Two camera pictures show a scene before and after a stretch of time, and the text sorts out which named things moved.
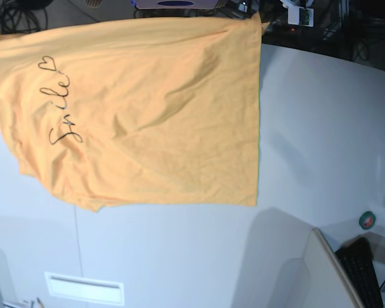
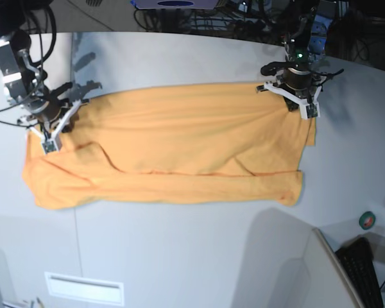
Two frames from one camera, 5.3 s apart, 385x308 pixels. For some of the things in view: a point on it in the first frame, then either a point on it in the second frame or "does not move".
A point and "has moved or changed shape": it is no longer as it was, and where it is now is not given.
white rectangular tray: [85, 288] does not move
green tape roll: [367, 219] does not move
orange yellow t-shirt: [152, 112] has moved or changed shape
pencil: [40, 303] does not move
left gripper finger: [298, 12] to [307, 110]
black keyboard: [359, 264] does not move
